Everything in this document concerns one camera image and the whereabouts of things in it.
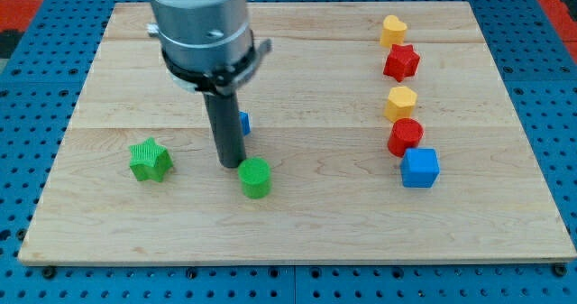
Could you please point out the yellow hexagon block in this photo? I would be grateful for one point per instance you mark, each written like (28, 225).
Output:
(400, 103)

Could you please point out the wooden board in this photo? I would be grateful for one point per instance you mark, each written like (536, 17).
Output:
(316, 107)

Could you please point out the red star block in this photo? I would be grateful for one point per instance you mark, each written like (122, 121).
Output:
(402, 62)

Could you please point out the small blue block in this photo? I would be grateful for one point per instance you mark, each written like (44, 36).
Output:
(245, 123)

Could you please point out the green star block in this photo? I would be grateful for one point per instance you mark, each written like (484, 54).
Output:
(149, 160)

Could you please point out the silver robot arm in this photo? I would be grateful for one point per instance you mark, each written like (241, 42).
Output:
(208, 45)

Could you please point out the yellow heart block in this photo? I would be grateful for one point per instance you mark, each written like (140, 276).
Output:
(393, 31)

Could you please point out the red cylinder block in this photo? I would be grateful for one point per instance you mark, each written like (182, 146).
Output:
(405, 133)

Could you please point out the blue cube block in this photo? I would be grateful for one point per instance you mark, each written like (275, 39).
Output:
(419, 168)

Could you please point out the green cylinder block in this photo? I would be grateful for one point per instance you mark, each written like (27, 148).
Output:
(255, 177)

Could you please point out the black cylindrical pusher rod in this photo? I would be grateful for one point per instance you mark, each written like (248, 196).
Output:
(226, 127)

